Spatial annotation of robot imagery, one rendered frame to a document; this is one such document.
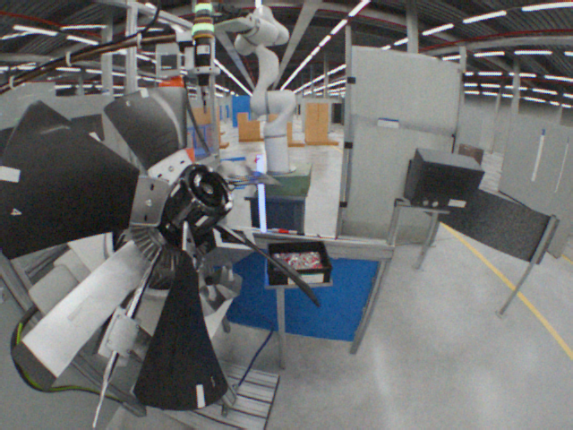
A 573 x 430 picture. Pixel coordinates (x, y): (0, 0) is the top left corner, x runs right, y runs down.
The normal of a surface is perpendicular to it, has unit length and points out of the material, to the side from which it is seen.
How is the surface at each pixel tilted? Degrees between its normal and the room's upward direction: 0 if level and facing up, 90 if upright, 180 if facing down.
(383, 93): 90
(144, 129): 53
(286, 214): 90
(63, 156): 78
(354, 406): 0
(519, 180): 90
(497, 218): 90
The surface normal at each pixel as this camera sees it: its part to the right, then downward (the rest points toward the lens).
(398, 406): 0.00, -0.89
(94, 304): 0.74, -0.51
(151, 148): 0.22, -0.16
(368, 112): -0.22, 0.44
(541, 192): -1.00, 0.04
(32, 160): 0.82, 0.04
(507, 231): -0.71, 0.32
